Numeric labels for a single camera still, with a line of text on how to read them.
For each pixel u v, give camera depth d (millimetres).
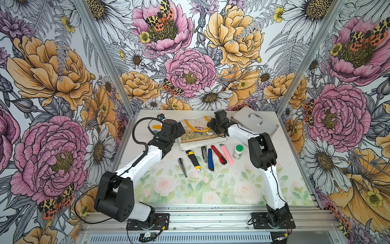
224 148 1022
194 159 965
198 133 1026
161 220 745
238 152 899
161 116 757
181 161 940
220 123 842
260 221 738
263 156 608
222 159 957
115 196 421
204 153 983
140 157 520
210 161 948
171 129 677
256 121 944
